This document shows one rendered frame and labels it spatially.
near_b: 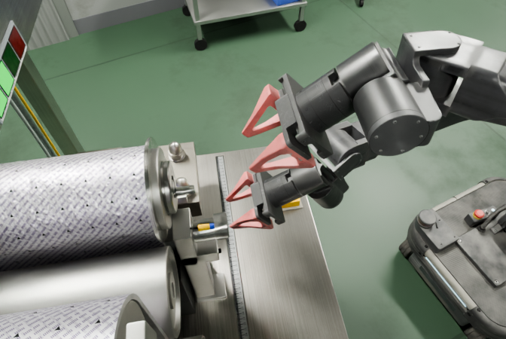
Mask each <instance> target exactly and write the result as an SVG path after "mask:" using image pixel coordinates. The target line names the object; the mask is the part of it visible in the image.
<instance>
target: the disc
mask: <svg viewBox="0 0 506 339"><path fill-rule="evenodd" d="M153 148H158V146H157V143H156V141H155V139H154V138H153V137H148V138H147V139H146V142H145V150H144V174H145V190H146V197H147V202H148V210H149V214H150V218H151V223H152V227H153V229H154V233H155V236H156V238H157V239H158V240H159V241H160V242H161V243H164V242H165V241H166V238H167V235H168V229H167V230H162V228H161V227H160V224H159V222H158V219H157V214H156V211H155V207H154V198H153V193H152V187H151V152H152V149H153Z"/></svg>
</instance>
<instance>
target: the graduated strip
mask: <svg viewBox="0 0 506 339"><path fill-rule="evenodd" d="M215 160H216V167H217V172H218V184H219V189H220V195H221V206H222V212H226V213H227V223H228V230H229V236H230V237H229V238H227V239H226V241H227V253H228V258H229V265H230V275H231V282H232V288H233V299H234V305H235V311H236V322H237V328H238V334H239V339H251V338H250V333H249V328H248V318H247V313H246V307H245V298H244V292H243V287H242V277H241V272H240V266H239V256H238V252H237V246H236V236H235V231H234V229H232V228H230V225H231V224H232V223H233V216H232V210H231V205H230V203H229V202H227V201H226V200H225V199H226V198H227V196H228V195H229V190H228V184H227V175H226V169H225V164H224V155H222V156H217V157H215Z"/></svg>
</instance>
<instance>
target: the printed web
mask: <svg viewBox="0 0 506 339"><path fill-rule="evenodd" d="M144 150H145V146H144V145H143V146H136V147H130V148H119V149H113V150H107V151H95V152H89V153H83V154H71V155H65V156H59V157H48V158H42V159H35V160H24V161H17V162H11V163H0V272H1V271H6V270H15V269H20V268H25V267H34V266H40V265H45V264H54V263H60V262H64V261H74V260H79V259H84V258H93V257H99V256H103V255H113V254H118V253H123V252H132V251H138V250H143V249H152V248H157V247H162V246H166V244H165V243H161V242H160V241H159V240H158V239H157V238H156V236H155V233H154V229H153V227H152V223H151V218H150V214H149V210H148V202H147V197H146V190H145V174H144ZM129 301H135V302H136V303H137V304H138V305H139V307H140V308H141V310H142V313H143V316H144V318H145V321H146V322H147V323H148V324H149V325H150V326H151V327H152V328H153V330H154V331H155V332H156V333H157V339H169V338H168V337H167V336H166V334H165V333H164V331H163V329H162V328H161V327H160V326H159V324H158V323H157V321H156V320H155V319H154V317H153V316H152V315H151V313H150V312H149V310H148V309H147V307H146V306H145V305H144V304H143V302H142V300H141V299H140V298H139V296H138V295H136V294H134V293H132V294H127V295H118V296H114V297H109V298H100V299H96V300H91V301H82V302H78V303H73V304H64V305H59V306H54V307H45V308H41V309H36V310H27V311H23V312H18V313H9V314H5V315H0V339H109V338H112V339H116V338H117V330H118V327H119V324H120V319H121V316H122V313H123V310H124V308H125V306H126V305H127V303H128V302H129Z"/></svg>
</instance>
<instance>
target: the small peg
mask: <svg viewBox="0 0 506 339"><path fill-rule="evenodd" d="M195 193H196V191H195V186H194V185H190V186H185V187H184V186H182V187H176V188H175V194H176V196H177V197H180V196H185V195H190V194H195Z"/></svg>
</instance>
